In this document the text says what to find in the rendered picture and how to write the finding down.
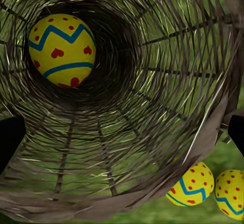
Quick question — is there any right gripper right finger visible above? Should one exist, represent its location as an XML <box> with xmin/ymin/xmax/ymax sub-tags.
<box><xmin>228</xmin><ymin>115</ymin><xmax>244</xmax><ymax>155</ymax></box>

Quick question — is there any wicker basket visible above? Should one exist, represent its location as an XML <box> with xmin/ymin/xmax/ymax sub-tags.
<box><xmin>0</xmin><ymin>0</ymin><xmax>244</xmax><ymax>224</ymax></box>

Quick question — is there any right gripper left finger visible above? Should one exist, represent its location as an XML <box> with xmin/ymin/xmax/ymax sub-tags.
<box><xmin>0</xmin><ymin>115</ymin><xmax>27</xmax><ymax>175</ymax></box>

